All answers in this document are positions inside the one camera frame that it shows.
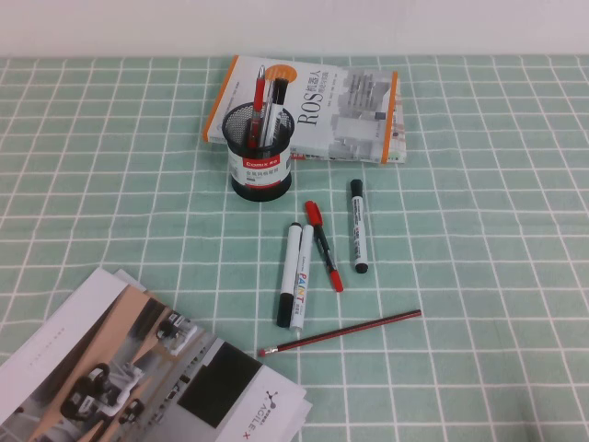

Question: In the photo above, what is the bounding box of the red and black marker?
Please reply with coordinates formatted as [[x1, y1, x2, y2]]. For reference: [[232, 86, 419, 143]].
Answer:
[[304, 200, 345, 294]]

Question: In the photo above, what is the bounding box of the black and white whiteboard marker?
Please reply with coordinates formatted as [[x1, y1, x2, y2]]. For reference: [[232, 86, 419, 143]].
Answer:
[[350, 179, 370, 274]]

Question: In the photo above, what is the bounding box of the black mesh pen holder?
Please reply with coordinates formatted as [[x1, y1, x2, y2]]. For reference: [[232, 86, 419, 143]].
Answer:
[[222, 101, 296, 201]]

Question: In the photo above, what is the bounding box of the AgileX brochure with photo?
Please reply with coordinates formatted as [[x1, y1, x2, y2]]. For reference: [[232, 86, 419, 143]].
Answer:
[[0, 268, 307, 442]]

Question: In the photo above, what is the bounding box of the white paint marker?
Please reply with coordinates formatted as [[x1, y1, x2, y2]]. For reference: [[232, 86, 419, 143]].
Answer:
[[289, 224, 315, 334]]

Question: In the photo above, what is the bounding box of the white orange ROS book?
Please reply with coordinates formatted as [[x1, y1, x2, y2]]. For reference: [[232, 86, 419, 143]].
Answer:
[[202, 54, 399, 165]]

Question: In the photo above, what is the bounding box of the red black striped pencil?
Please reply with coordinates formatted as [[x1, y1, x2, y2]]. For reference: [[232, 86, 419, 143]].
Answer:
[[257, 308, 422, 358]]

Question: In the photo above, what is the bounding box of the white marker with black ends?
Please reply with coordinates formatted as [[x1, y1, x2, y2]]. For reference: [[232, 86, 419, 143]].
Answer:
[[276, 222, 304, 329]]

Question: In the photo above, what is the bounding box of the book with colourful cover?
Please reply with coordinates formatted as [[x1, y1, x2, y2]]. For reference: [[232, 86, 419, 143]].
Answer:
[[290, 72, 409, 166]]

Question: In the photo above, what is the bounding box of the transparent grey pen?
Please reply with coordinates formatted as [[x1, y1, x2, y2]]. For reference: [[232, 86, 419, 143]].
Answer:
[[260, 78, 276, 147]]

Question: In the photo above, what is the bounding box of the red gel pen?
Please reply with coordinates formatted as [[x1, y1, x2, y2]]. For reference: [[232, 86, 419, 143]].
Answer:
[[248, 64, 268, 148]]

